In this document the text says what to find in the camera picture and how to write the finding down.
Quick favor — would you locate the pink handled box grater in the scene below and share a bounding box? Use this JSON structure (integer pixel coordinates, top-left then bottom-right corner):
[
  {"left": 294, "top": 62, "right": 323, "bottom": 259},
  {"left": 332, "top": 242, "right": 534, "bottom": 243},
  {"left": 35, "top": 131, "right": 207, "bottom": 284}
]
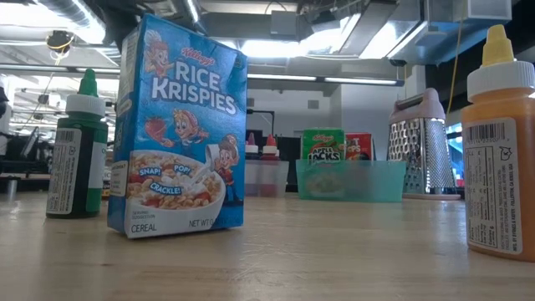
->
[{"left": 386, "top": 87, "right": 461, "bottom": 201}]

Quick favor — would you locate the clear plastic container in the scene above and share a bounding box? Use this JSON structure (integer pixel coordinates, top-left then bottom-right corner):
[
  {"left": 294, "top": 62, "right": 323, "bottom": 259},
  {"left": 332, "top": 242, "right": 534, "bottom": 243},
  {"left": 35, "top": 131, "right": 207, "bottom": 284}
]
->
[{"left": 244, "top": 160, "right": 290, "bottom": 198}]

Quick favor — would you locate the yellow food colouring bottle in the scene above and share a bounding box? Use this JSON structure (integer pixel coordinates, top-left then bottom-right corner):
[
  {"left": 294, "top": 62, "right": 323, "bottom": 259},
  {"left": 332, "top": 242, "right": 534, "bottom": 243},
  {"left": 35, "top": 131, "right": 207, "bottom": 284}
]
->
[{"left": 461, "top": 23, "right": 535, "bottom": 263}]

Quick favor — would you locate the red Froot Loops box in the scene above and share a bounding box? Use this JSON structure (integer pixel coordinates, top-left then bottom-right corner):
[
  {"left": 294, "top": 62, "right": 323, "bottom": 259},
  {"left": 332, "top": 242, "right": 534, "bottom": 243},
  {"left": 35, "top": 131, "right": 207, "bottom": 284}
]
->
[{"left": 344, "top": 132, "right": 375, "bottom": 162}]

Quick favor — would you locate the green food colouring bottle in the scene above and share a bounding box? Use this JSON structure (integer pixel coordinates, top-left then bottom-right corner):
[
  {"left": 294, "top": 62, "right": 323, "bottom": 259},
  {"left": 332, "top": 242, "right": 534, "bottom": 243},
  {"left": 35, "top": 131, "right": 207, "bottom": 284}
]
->
[{"left": 45, "top": 69, "right": 109, "bottom": 220}]

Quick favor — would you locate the green plastic tray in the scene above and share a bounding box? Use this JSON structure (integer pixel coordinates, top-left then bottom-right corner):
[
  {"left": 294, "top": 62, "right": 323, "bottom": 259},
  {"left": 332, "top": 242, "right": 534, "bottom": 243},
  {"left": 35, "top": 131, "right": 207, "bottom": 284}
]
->
[{"left": 295, "top": 158, "right": 407, "bottom": 204}]

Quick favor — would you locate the yellow extension cord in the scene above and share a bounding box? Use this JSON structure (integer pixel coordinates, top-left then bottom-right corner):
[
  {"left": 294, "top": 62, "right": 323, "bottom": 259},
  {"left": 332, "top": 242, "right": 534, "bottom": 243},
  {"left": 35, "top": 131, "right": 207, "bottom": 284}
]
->
[{"left": 445, "top": 18, "right": 465, "bottom": 116}]

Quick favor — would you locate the blue Rice Krispies box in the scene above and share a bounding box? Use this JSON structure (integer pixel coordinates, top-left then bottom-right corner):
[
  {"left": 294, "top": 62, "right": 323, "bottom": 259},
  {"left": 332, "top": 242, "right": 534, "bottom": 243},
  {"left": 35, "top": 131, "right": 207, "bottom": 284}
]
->
[{"left": 106, "top": 13, "right": 248, "bottom": 240}]

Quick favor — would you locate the black hanging camera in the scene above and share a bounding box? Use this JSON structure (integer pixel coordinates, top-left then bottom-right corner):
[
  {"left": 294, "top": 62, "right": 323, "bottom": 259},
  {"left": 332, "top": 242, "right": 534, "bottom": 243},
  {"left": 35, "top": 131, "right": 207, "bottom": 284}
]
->
[{"left": 44, "top": 28, "right": 76, "bottom": 54}]

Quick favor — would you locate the green Apple Jacks box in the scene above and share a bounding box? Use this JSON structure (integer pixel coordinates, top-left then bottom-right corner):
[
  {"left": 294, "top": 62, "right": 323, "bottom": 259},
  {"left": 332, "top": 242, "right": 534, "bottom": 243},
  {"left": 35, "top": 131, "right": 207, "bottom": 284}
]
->
[{"left": 301, "top": 127, "right": 347, "bottom": 198}]

